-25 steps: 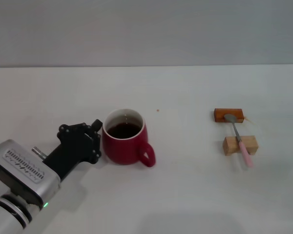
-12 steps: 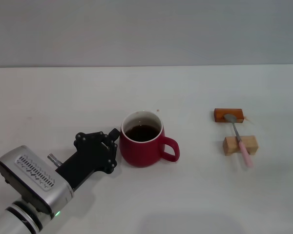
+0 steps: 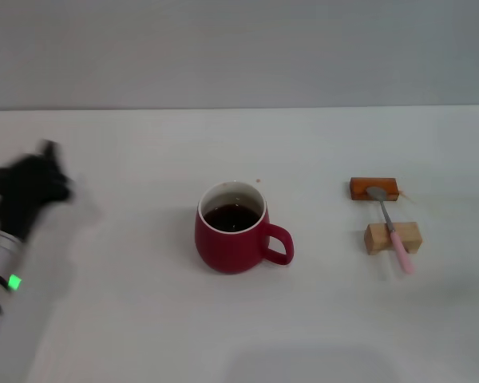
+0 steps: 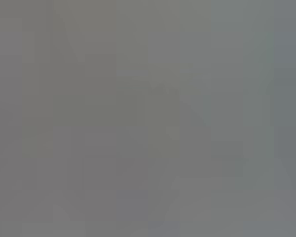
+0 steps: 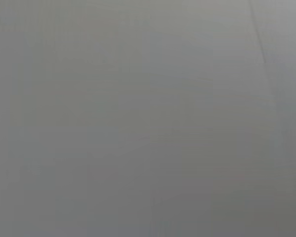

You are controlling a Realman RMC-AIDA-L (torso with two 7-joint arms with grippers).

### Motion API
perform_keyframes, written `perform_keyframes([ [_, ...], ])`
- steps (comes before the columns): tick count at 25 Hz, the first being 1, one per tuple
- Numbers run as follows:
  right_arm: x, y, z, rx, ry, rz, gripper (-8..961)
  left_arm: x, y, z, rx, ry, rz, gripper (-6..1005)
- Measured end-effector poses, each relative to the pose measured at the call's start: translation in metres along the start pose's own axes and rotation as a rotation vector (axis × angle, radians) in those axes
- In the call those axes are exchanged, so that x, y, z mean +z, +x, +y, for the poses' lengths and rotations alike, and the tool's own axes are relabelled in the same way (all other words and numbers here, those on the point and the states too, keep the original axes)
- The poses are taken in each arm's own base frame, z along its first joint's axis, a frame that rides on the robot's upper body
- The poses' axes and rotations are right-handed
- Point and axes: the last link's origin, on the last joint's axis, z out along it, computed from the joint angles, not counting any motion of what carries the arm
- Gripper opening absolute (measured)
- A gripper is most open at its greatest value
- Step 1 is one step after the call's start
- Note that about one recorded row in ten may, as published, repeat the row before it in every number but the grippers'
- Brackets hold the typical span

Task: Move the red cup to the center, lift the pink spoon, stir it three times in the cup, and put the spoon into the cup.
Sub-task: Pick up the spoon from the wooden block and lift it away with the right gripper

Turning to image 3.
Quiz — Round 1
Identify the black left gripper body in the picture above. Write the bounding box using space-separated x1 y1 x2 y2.
0 153 75 243

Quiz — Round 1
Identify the red ceramic coffee cup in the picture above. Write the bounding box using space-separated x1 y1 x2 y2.
194 181 295 275

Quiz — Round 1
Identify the pink-handled metal spoon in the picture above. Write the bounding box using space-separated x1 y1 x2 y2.
366 186 416 274

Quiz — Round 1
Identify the orange-brown wooden block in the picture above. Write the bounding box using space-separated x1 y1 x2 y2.
350 177 400 203

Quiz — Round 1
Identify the light wooden notched block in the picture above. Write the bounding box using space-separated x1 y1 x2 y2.
363 221 423 256

